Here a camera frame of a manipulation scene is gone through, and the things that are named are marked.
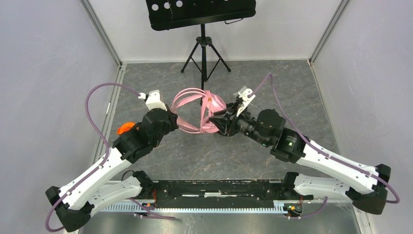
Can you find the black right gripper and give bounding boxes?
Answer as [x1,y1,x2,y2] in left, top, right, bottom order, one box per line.
[208,101,270,147]

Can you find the pink headphones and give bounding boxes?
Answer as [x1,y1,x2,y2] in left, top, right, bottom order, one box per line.
[170,88,226,134]

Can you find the pink headphone cable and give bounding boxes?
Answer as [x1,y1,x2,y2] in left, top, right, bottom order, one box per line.
[200,90,215,134]

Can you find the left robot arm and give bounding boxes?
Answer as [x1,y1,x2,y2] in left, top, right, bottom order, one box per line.
[45,107,183,232]

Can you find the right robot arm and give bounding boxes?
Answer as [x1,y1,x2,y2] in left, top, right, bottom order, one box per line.
[209,108,391,215]

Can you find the orange plastic piece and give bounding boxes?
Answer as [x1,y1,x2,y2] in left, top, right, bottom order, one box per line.
[116,122,135,135]

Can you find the black music stand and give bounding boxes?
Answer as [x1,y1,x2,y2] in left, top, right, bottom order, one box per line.
[146,0,257,90]

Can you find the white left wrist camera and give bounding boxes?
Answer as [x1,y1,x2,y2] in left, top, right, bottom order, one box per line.
[138,90,168,111]

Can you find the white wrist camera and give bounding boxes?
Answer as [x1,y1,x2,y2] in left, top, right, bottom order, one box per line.
[138,90,168,111]
[234,86,256,117]

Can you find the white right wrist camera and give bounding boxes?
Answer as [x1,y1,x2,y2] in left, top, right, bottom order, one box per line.
[234,86,256,117]

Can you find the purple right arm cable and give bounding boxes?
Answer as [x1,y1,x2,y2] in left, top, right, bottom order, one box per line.
[250,71,401,220]

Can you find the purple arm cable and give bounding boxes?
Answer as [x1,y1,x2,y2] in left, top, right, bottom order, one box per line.
[45,83,144,233]
[250,71,401,220]

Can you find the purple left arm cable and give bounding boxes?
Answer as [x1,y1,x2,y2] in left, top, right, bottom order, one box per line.
[45,83,144,233]

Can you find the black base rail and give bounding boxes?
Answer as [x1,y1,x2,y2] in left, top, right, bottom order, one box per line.
[134,179,313,209]

